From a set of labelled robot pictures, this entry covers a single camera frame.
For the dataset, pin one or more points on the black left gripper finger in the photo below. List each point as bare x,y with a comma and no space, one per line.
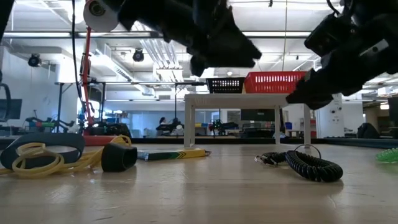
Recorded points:
230,53
197,67

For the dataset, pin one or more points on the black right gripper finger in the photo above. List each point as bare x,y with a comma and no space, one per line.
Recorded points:
311,93

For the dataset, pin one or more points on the black plastic basket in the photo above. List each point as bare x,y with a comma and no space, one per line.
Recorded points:
225,85

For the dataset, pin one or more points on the red plastic basket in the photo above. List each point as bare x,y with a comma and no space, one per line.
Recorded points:
270,82

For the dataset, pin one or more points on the yellow rubber band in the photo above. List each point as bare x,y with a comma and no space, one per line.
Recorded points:
90,158
40,175

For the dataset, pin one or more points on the large wide dark rubber band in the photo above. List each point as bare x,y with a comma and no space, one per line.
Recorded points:
62,140

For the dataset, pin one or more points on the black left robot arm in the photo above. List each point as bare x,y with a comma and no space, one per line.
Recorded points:
4,12

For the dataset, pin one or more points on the black background robot arm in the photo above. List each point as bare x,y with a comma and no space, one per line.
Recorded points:
225,126
171,128

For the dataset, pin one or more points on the black office chair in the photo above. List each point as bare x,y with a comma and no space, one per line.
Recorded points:
367,131

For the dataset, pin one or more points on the red desk lamp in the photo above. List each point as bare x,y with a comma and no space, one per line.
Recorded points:
99,15

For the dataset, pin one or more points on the white round column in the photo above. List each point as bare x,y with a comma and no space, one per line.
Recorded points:
329,121

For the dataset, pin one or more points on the white perforated shelf riser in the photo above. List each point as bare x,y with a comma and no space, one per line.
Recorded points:
236,101

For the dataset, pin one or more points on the black round ceiling fixture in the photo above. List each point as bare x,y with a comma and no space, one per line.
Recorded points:
138,56
34,61

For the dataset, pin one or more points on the dark background monitor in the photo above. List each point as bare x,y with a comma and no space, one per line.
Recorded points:
257,114

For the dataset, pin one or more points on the person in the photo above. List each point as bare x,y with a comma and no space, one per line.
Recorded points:
162,120

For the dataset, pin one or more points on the black aluminium table frame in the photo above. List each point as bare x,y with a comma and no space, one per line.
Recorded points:
233,140

